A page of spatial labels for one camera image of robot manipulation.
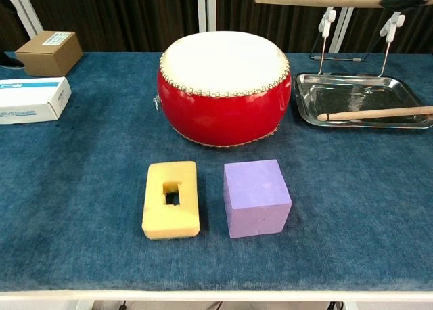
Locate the white table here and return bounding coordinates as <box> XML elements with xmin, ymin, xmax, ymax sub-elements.
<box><xmin>0</xmin><ymin>289</ymin><xmax>433</xmax><ymax>310</ymax></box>

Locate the red drum with white skin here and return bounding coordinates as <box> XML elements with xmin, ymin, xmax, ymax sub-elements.
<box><xmin>150</xmin><ymin>31</ymin><xmax>294</xmax><ymax>150</ymax></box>

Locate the purple foam cube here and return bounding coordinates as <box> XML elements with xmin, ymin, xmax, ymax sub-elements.
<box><xmin>223</xmin><ymin>159</ymin><xmax>293</xmax><ymax>239</ymax></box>

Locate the white box with blue stripe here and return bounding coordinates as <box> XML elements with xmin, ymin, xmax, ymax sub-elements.
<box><xmin>0</xmin><ymin>76</ymin><xmax>72</xmax><ymax>125</ymax></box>

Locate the yellow sponge block with hole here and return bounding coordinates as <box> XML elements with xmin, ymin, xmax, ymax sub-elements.
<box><xmin>141</xmin><ymin>160</ymin><xmax>201</xmax><ymax>240</ymax></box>

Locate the stainless steel tray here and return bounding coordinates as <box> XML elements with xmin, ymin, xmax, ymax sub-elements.
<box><xmin>292</xmin><ymin>72</ymin><xmax>433</xmax><ymax>129</ymax></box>

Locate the white frame post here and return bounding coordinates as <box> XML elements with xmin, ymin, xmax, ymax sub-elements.
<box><xmin>197</xmin><ymin>0</ymin><xmax>217</xmax><ymax>33</ymax></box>
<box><xmin>333</xmin><ymin>0</ymin><xmax>363</xmax><ymax>53</ymax></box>
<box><xmin>5</xmin><ymin>0</ymin><xmax>45</xmax><ymax>40</ymax></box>

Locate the dark brown curtain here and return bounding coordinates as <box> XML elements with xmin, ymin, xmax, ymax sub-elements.
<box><xmin>0</xmin><ymin>0</ymin><xmax>433</xmax><ymax>53</ymax></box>

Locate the wire stand with white clips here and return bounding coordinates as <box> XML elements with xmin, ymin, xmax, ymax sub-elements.
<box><xmin>309</xmin><ymin>5</ymin><xmax>407</xmax><ymax>78</ymax></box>

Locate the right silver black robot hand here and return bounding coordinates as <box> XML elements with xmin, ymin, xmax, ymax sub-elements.
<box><xmin>380</xmin><ymin>0</ymin><xmax>433</xmax><ymax>12</ymax></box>

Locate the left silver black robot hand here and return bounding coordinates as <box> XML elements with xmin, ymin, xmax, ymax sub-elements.
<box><xmin>0</xmin><ymin>51</ymin><xmax>26</xmax><ymax>69</ymax></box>

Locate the brown cardboard box with label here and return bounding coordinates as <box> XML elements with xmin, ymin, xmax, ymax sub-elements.
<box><xmin>14</xmin><ymin>30</ymin><xmax>84</xmax><ymax>77</ymax></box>

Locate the blue velvet table mat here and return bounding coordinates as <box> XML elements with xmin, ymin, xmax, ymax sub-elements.
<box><xmin>0</xmin><ymin>51</ymin><xmax>433</xmax><ymax>292</ymax></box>

